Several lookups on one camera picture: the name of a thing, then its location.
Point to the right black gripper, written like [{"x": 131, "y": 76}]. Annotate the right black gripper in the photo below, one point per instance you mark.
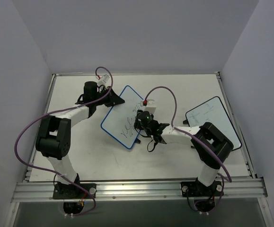
[{"x": 139, "y": 122}]

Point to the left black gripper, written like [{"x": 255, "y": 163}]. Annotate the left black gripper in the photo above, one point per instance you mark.
[{"x": 110, "y": 97}]

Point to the blue framed whiteboard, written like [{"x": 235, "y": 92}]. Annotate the blue framed whiteboard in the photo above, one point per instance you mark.
[{"x": 119, "y": 121}]

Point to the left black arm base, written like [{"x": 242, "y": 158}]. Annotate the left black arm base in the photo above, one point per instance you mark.
[{"x": 70, "y": 192}]

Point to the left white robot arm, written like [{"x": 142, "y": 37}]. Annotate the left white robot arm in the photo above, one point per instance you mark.
[{"x": 54, "y": 135}]

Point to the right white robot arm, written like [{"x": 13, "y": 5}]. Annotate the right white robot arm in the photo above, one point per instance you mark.
[{"x": 212, "y": 146}]

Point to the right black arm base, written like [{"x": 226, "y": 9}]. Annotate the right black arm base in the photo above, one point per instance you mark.
[{"x": 200, "y": 198}]

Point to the black framed whiteboard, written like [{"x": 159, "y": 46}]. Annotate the black framed whiteboard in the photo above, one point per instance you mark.
[{"x": 213, "y": 111}]

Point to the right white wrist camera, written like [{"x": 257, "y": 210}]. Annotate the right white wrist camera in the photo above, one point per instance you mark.
[{"x": 149, "y": 106}]

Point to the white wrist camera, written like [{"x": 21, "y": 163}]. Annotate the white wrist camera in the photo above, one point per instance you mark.
[
  {"x": 149, "y": 106},
  {"x": 102, "y": 81}
]

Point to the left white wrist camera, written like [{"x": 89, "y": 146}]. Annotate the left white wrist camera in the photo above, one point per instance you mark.
[{"x": 102, "y": 81}]

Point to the aluminium mounting rail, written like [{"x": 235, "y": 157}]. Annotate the aluminium mounting rail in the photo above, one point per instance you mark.
[{"x": 143, "y": 204}]

